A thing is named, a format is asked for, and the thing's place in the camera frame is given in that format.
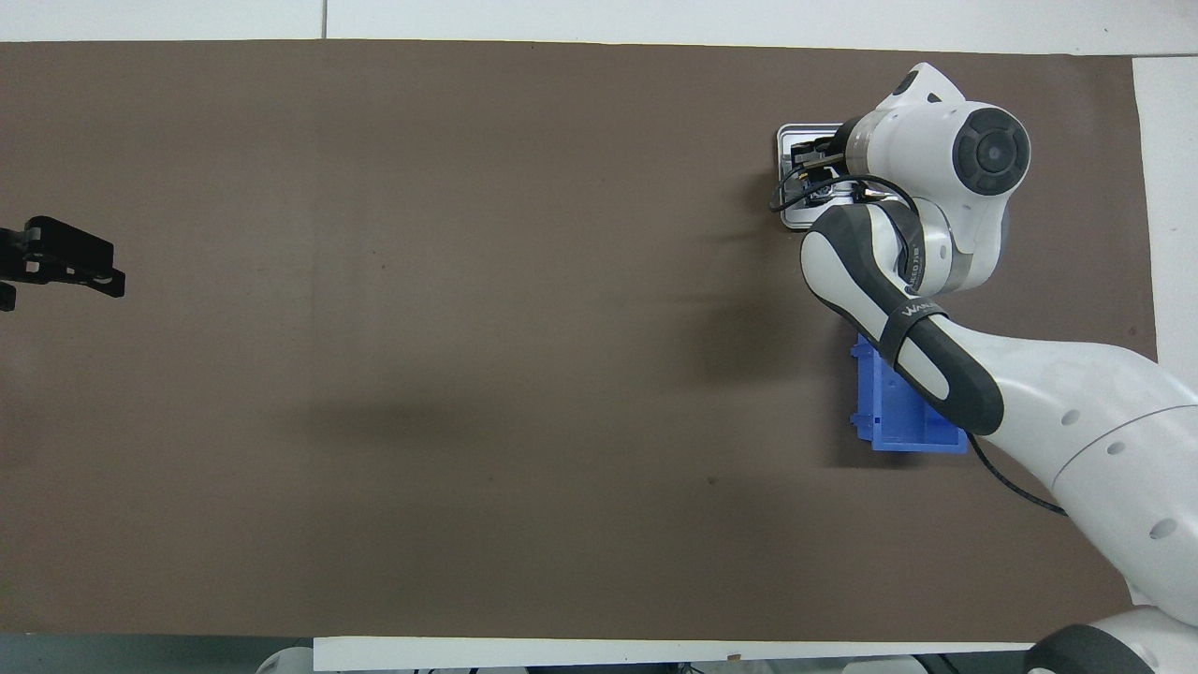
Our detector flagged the brown table mat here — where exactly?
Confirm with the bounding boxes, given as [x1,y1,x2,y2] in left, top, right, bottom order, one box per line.
[0,39,1178,645]

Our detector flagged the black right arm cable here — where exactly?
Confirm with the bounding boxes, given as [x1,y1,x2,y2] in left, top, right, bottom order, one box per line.
[768,140,1068,516]

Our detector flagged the blue plastic bin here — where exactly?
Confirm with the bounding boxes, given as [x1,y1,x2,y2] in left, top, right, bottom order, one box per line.
[848,330,970,456]

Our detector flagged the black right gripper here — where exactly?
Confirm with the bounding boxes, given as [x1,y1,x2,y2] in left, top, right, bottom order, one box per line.
[789,134,848,174]

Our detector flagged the silver metal tray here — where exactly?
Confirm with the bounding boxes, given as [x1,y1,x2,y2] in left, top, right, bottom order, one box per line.
[774,123,848,231]

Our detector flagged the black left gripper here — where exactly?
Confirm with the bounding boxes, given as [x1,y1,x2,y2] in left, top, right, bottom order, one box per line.
[0,216,126,313]

